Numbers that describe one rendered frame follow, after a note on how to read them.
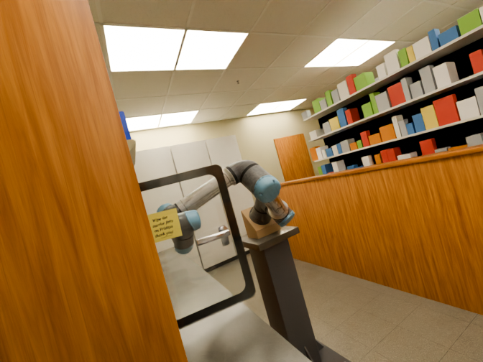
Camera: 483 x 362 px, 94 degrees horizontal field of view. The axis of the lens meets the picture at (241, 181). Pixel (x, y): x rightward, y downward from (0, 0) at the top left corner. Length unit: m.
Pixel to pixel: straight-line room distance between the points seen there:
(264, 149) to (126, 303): 4.71
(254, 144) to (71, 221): 4.60
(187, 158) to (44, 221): 3.44
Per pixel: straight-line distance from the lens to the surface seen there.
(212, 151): 4.09
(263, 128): 5.25
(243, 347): 0.67
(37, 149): 0.62
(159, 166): 3.84
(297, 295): 1.68
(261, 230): 1.48
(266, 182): 0.93
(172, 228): 0.65
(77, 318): 0.62
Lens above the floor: 1.32
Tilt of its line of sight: level
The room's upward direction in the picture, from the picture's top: 15 degrees counter-clockwise
